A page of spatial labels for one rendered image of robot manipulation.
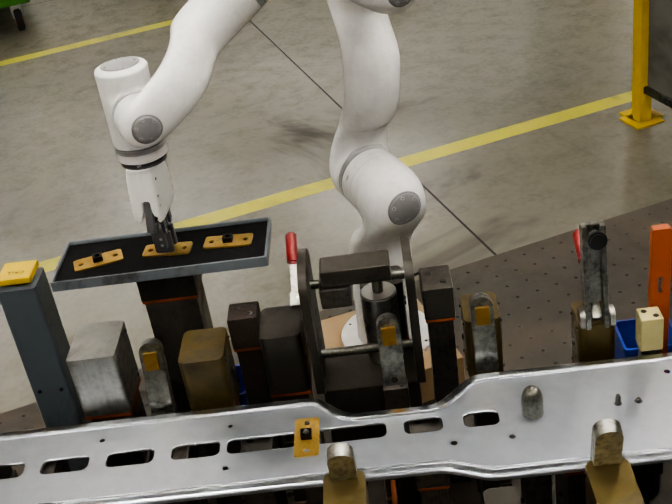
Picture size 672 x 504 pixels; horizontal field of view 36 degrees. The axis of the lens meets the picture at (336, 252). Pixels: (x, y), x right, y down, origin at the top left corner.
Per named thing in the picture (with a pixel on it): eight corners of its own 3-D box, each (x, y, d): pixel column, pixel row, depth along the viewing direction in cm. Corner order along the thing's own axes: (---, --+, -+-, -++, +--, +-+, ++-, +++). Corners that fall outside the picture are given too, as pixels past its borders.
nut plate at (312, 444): (319, 455, 151) (318, 449, 150) (293, 458, 151) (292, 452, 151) (319, 418, 158) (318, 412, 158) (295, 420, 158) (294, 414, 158)
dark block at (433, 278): (443, 484, 184) (421, 290, 163) (439, 457, 190) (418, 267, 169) (471, 481, 184) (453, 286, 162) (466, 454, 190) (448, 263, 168)
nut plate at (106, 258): (75, 272, 175) (73, 266, 174) (73, 262, 178) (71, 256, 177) (123, 259, 176) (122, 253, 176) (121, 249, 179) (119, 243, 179)
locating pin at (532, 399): (524, 429, 152) (522, 394, 149) (520, 415, 155) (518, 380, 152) (545, 426, 152) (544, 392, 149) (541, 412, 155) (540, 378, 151)
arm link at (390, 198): (394, 237, 207) (386, 131, 194) (440, 282, 192) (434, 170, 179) (340, 256, 203) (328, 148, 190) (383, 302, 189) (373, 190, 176)
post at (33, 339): (62, 482, 199) (-7, 294, 176) (70, 455, 205) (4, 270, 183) (100, 477, 198) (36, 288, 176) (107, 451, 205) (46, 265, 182)
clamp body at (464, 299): (477, 494, 182) (462, 323, 162) (469, 452, 191) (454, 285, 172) (514, 490, 181) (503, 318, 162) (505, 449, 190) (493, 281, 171)
